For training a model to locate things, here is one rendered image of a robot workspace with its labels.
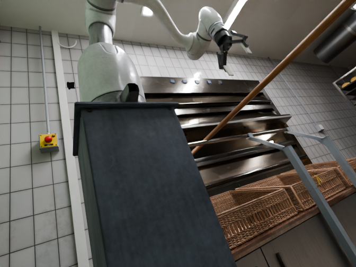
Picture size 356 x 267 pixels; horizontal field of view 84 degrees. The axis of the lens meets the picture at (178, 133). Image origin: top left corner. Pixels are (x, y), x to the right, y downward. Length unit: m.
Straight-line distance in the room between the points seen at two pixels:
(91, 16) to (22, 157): 0.91
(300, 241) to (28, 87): 1.93
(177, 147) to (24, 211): 1.11
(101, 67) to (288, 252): 1.09
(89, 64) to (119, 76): 0.09
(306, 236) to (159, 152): 1.04
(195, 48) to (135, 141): 0.95
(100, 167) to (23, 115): 1.34
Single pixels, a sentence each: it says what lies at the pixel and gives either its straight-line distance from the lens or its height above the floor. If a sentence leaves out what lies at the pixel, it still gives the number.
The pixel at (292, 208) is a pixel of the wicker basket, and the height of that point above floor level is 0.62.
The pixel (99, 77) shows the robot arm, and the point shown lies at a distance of 0.52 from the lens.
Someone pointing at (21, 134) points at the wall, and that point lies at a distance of 1.59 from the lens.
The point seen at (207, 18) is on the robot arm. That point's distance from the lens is 1.22.
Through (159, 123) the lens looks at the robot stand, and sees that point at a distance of 0.43.
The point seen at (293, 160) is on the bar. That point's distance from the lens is 1.41.
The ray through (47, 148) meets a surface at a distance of 1.45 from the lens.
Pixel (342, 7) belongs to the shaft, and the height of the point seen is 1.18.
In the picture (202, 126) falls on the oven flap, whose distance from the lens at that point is 1.70.
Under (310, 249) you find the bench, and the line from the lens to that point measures 1.30.
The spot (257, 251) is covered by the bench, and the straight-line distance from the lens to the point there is 1.06.
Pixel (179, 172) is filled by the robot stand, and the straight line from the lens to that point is 0.39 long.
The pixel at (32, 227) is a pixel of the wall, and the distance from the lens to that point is 1.38.
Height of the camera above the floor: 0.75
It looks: 23 degrees up
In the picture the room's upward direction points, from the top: 21 degrees counter-clockwise
